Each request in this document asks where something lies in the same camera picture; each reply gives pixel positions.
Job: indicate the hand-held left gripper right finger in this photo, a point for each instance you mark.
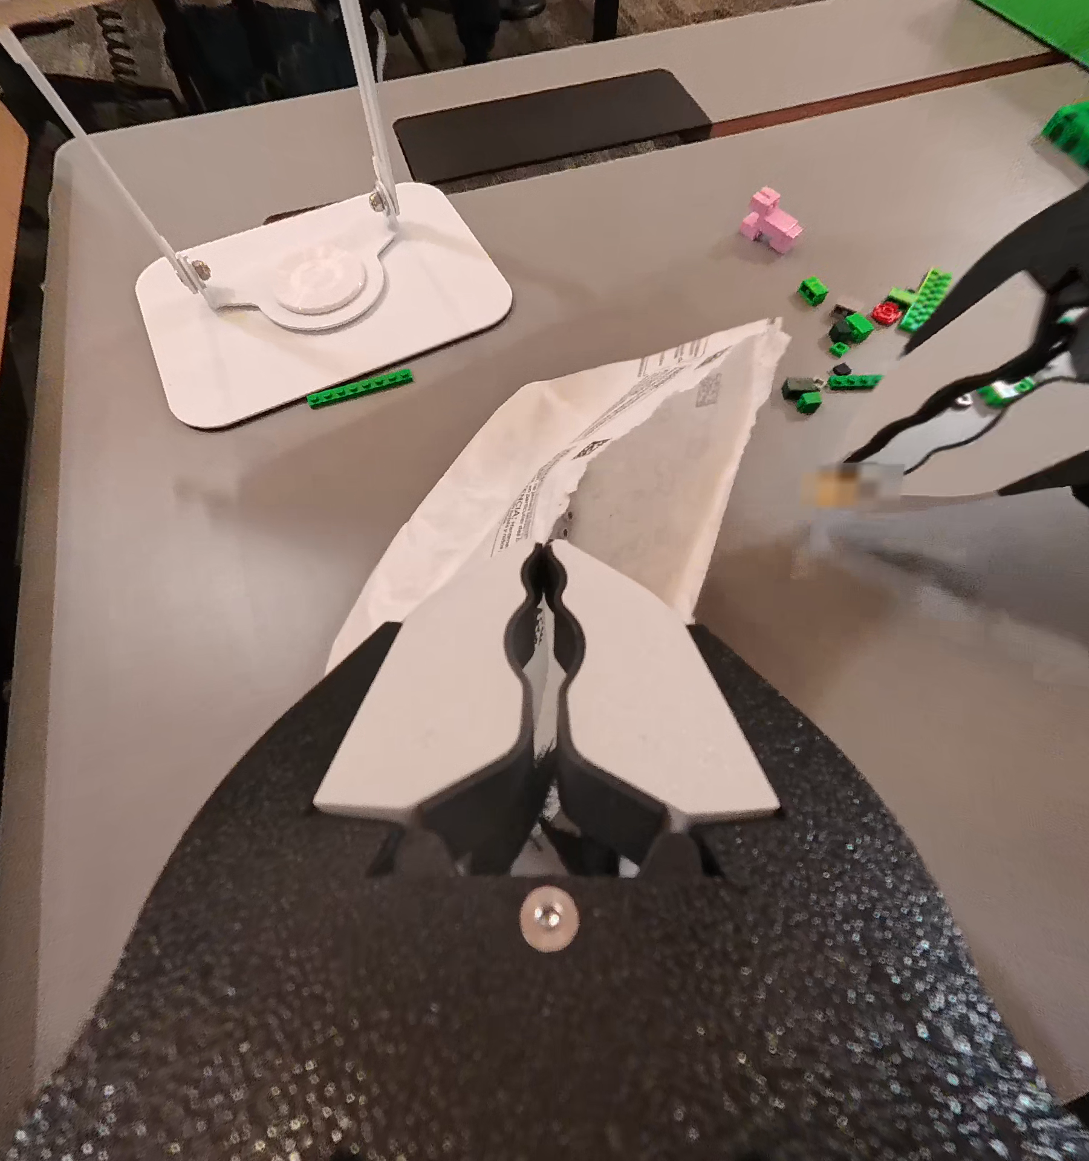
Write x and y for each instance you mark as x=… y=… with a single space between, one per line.
x=670 y=717

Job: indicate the black office chair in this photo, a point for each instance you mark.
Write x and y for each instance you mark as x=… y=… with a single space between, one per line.
x=262 y=46

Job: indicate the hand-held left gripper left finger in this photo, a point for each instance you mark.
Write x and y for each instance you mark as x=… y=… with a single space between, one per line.
x=425 y=708

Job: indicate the green toy box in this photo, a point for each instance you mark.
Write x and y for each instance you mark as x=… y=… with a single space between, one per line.
x=1051 y=27

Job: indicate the flat green brick panel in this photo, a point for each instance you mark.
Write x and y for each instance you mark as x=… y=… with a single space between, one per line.
x=1087 y=133

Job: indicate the short wide green plate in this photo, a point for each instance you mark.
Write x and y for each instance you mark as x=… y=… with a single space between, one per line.
x=929 y=295

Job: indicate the dark green brick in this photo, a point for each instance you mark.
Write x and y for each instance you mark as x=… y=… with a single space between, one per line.
x=796 y=389

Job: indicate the red round plate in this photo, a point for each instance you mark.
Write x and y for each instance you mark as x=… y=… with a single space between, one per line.
x=888 y=315

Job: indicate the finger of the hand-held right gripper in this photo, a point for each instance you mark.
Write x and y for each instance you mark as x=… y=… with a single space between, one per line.
x=969 y=472
x=952 y=373

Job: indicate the pink brick pig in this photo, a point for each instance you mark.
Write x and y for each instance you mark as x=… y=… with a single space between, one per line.
x=771 y=223

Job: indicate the wooden and white book stand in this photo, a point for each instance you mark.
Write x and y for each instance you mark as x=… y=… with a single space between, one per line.
x=236 y=364

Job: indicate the white paper bag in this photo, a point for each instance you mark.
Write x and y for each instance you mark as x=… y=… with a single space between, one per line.
x=653 y=472

